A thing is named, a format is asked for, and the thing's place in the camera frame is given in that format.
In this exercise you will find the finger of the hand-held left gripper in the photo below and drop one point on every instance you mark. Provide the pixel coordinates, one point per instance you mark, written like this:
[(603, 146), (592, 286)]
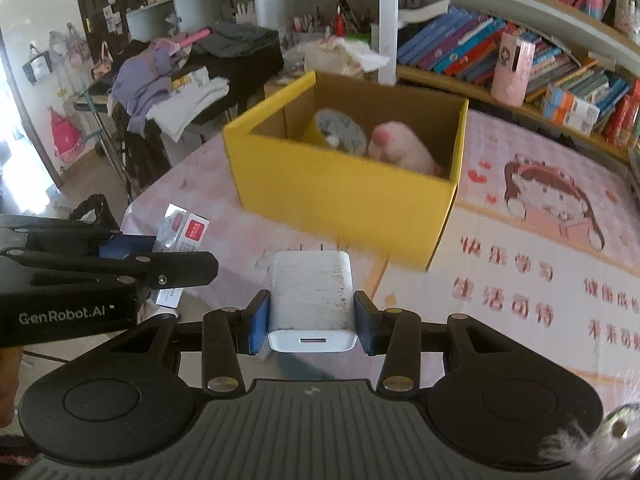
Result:
[(175, 267), (127, 247)]

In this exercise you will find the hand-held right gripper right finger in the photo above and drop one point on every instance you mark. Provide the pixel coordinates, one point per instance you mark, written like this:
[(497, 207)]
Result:
[(365, 322)]

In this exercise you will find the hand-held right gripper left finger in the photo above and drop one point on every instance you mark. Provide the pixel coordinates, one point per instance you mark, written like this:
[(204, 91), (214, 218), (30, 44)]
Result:
[(258, 322)]

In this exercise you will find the white box with red label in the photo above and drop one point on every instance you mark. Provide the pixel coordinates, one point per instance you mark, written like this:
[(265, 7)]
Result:
[(192, 230)]

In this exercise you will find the white charger plug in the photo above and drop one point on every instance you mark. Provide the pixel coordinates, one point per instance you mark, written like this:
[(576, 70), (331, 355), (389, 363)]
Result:
[(310, 300)]

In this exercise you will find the yellow cardboard box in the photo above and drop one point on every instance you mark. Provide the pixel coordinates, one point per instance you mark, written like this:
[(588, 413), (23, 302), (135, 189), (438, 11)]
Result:
[(340, 200)]

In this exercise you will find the pink plush paw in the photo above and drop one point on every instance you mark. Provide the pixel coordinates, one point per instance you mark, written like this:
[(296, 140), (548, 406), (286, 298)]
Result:
[(405, 147)]

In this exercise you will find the yellowish tape roll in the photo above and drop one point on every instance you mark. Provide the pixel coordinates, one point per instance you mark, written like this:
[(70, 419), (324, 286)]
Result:
[(340, 125)]

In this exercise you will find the person's left hand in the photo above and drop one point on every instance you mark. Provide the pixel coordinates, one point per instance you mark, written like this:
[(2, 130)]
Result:
[(9, 385)]

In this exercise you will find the pink hanging bag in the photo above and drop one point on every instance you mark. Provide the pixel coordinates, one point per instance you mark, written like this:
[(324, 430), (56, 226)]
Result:
[(65, 137)]

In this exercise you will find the white printed t-shirt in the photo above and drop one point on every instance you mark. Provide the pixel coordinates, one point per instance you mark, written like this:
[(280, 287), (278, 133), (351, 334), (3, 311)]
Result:
[(190, 100)]

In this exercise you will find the purple garment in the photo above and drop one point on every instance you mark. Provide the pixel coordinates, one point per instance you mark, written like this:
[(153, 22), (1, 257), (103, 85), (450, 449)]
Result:
[(142, 80)]

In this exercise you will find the pink checked tablecloth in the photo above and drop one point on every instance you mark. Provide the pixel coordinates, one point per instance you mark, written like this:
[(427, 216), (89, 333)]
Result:
[(525, 260)]

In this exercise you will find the black white hanging bag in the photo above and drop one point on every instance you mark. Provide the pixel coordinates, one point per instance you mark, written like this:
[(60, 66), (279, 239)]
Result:
[(37, 67)]

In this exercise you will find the pile of clothes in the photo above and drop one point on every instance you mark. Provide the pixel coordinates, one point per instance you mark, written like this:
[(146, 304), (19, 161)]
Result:
[(250, 75)]

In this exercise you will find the grey folded garment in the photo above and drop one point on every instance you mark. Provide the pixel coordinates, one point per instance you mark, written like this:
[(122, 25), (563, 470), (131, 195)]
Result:
[(240, 40)]

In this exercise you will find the white fluffy fur trim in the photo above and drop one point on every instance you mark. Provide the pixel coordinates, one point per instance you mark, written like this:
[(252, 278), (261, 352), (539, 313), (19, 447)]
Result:
[(590, 445)]

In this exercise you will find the cream fabric tissue box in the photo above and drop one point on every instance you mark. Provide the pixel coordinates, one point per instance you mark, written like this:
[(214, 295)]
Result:
[(340, 55)]

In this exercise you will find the orange white carton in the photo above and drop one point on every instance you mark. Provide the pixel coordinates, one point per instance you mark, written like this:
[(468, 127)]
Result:
[(572, 100), (565, 117)]

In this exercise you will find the pink cylindrical pen holder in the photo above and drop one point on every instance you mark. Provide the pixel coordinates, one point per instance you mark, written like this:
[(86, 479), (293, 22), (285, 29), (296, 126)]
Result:
[(511, 70)]

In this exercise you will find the row of colourful books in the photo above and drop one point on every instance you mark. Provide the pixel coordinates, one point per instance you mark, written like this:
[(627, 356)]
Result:
[(465, 45)]

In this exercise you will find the white lying book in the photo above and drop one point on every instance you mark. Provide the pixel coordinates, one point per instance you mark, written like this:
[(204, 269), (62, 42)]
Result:
[(425, 10)]

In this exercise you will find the red books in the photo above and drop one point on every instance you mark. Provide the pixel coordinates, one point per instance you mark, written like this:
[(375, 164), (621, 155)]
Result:
[(625, 115)]

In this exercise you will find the white bookshelf post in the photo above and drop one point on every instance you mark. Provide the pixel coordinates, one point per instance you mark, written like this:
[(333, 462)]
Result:
[(388, 20)]

